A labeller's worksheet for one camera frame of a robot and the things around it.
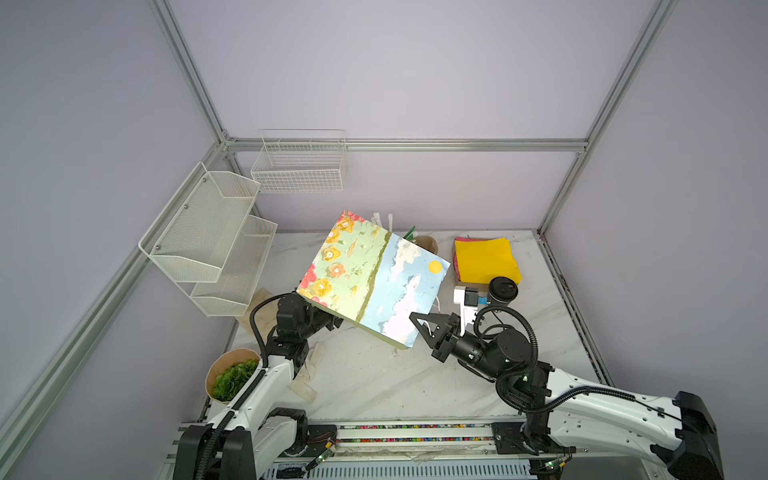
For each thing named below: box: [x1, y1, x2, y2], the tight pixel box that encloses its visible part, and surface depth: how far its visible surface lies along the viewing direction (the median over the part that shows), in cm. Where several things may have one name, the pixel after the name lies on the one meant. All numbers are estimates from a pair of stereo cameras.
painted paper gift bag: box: [296, 211, 451, 349], surface depth 62 cm
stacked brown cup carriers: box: [414, 235, 439, 255], surface depth 116 cm
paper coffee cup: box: [488, 276, 519, 307], surface depth 92 cm
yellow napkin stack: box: [454, 237, 523, 285], surface depth 110 cm
